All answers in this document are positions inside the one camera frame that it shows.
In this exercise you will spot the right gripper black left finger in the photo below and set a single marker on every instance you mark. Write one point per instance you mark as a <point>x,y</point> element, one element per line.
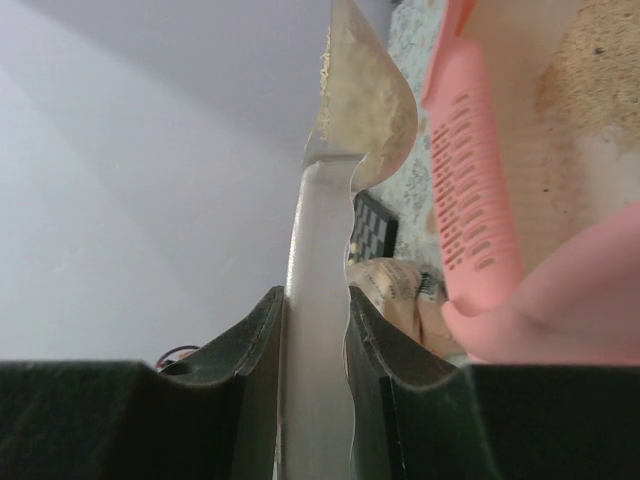
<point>211,415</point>

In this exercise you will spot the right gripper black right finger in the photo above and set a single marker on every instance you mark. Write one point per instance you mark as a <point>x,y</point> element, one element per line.
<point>419,417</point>

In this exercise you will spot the peach cat litter bag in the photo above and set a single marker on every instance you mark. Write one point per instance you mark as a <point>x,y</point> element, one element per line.
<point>409,299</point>

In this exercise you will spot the clear plastic litter scoop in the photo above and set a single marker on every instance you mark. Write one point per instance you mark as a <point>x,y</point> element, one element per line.
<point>357,142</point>

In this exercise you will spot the pink cat litter box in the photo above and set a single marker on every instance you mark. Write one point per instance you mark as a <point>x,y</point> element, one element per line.
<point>539,229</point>

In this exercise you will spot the beige litter pellets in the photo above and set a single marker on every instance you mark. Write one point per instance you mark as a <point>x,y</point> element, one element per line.
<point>592,82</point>

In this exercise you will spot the black white chessboard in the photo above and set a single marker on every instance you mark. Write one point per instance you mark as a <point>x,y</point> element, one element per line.
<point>375,230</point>

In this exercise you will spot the floral patterned table mat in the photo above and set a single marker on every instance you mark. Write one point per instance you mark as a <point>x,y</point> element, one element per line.
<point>408,192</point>

